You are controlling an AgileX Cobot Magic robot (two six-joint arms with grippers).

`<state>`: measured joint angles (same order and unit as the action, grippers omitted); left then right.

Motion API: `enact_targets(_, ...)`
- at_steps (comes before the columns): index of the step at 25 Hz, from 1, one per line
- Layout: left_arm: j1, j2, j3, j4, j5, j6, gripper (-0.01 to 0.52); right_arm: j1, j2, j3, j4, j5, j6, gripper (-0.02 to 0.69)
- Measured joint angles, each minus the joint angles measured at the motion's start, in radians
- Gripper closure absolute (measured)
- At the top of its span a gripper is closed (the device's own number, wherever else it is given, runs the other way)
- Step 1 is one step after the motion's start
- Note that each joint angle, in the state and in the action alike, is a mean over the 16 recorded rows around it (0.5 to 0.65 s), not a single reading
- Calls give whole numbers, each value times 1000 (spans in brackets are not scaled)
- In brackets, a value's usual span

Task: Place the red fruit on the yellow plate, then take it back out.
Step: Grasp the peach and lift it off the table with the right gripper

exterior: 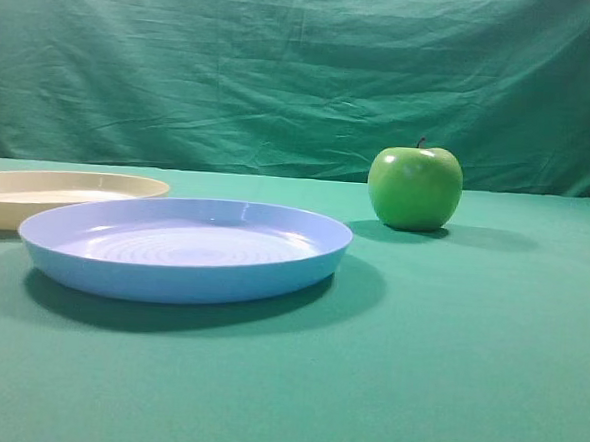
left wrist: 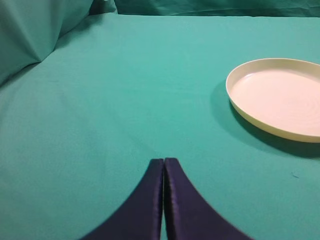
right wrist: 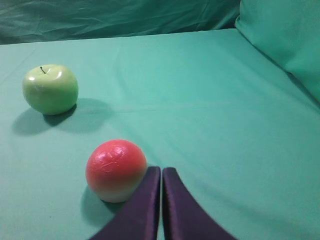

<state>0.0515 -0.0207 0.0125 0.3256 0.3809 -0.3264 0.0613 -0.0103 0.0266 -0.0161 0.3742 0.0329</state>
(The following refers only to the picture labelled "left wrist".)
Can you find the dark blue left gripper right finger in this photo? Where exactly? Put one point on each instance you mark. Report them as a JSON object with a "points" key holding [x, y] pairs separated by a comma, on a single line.
{"points": [[187, 214]]}

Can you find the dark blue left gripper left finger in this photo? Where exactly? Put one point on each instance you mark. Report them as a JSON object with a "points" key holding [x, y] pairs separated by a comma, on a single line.
{"points": [[140, 216]]}

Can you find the green tablecloth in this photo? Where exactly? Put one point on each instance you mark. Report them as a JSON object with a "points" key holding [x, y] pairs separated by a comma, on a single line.
{"points": [[78, 130]]}

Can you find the pale yellow plate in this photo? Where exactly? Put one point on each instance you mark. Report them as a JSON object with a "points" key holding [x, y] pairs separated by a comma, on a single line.
{"points": [[280, 96]]}

